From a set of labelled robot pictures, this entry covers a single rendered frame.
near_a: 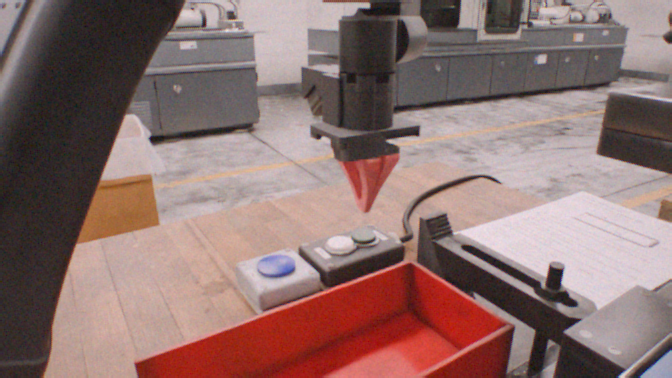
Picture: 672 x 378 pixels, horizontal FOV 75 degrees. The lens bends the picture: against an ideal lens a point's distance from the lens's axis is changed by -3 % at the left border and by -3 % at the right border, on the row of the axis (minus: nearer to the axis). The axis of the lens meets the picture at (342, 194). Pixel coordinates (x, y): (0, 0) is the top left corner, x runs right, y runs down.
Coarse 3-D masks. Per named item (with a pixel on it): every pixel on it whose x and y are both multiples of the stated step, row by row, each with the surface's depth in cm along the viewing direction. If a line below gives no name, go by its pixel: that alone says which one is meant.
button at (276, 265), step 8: (272, 256) 48; (280, 256) 48; (288, 256) 48; (264, 264) 46; (272, 264) 46; (280, 264) 46; (288, 264) 47; (264, 272) 45; (272, 272) 45; (280, 272) 45; (288, 272) 46
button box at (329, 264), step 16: (464, 176) 79; (480, 176) 82; (432, 192) 74; (368, 224) 57; (320, 240) 53; (384, 240) 53; (400, 240) 56; (304, 256) 51; (320, 256) 49; (336, 256) 49; (352, 256) 49; (368, 256) 50; (384, 256) 51; (400, 256) 52; (320, 272) 48; (336, 272) 47; (352, 272) 49; (368, 272) 50
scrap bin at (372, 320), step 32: (352, 288) 39; (384, 288) 42; (416, 288) 43; (448, 288) 39; (256, 320) 35; (288, 320) 36; (320, 320) 38; (352, 320) 41; (384, 320) 43; (416, 320) 43; (448, 320) 40; (480, 320) 36; (160, 352) 31; (192, 352) 32; (224, 352) 34; (256, 352) 36; (288, 352) 38; (320, 352) 39; (352, 352) 39; (384, 352) 39; (416, 352) 39; (448, 352) 39; (480, 352) 32
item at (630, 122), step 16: (608, 96) 24; (624, 96) 23; (640, 96) 23; (656, 96) 22; (608, 112) 24; (624, 112) 23; (640, 112) 23; (656, 112) 22; (608, 128) 24; (624, 128) 24; (640, 128) 23; (656, 128) 22; (608, 144) 24; (624, 144) 24; (640, 144) 23; (656, 144) 22; (624, 160) 24; (640, 160) 23; (656, 160) 23
